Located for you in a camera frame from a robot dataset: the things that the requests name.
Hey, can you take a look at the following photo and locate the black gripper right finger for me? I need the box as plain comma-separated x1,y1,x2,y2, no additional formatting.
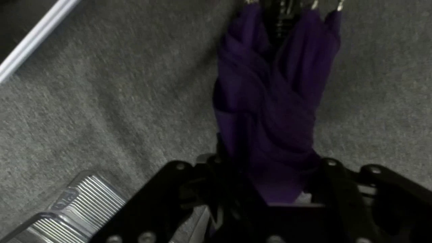
308,156,432,243

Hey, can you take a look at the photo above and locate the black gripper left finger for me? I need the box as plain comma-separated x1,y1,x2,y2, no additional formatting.
89,154,254,243

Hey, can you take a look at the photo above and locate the purple umbrella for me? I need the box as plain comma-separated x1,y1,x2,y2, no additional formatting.
210,0,347,207

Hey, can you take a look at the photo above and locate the silver ribbed metal object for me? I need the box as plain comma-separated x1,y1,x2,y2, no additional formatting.
0,169,128,243

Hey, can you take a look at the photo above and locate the grey tablecloth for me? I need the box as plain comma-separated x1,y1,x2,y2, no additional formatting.
0,0,432,243

